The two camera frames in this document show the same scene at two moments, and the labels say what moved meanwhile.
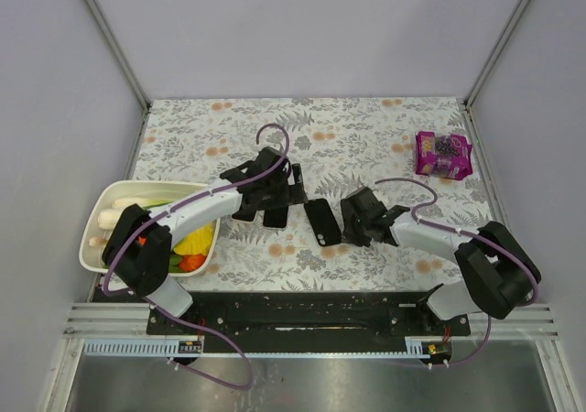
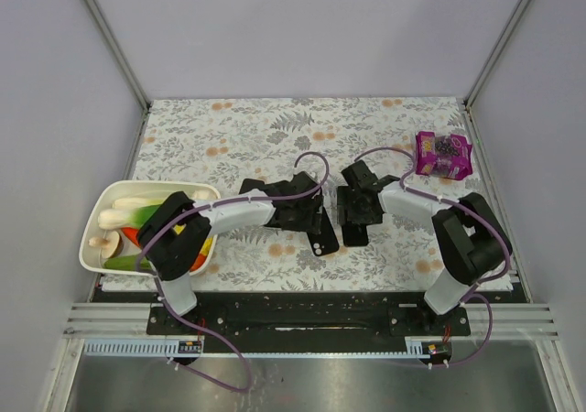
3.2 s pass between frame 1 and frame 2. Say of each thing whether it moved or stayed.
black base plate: stayed
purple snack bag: stayed
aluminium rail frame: stayed
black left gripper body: moved
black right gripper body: moved
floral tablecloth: stayed
